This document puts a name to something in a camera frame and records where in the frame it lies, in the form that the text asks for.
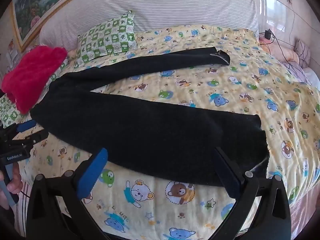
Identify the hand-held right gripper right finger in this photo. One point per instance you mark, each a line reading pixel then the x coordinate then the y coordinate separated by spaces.
pixel 228 177

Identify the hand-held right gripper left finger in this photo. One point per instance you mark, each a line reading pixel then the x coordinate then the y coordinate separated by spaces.
pixel 92 173

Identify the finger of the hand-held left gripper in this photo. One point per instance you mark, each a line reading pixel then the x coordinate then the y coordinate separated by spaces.
pixel 27 126
pixel 37 136

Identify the black pants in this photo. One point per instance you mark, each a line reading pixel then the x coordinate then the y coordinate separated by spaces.
pixel 150 135

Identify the person's left hand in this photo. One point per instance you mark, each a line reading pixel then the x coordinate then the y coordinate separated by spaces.
pixel 15 181

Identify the red plush cloth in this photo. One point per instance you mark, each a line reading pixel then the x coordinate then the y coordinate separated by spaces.
pixel 32 75

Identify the pink striped bedsheet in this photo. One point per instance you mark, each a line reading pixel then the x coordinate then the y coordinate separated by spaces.
pixel 303 205

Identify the yellow bear-print blanket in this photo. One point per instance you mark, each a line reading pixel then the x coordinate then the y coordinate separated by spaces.
pixel 200 92

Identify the gold-framed landscape painting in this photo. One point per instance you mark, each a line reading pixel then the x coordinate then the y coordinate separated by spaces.
pixel 37 7

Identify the pink pillow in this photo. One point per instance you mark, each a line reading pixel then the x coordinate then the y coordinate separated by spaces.
pixel 277 51

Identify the black charger plug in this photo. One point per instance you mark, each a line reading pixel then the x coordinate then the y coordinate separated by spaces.
pixel 268 34

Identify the striped padded headboard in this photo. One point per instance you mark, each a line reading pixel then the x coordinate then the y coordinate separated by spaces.
pixel 162 7

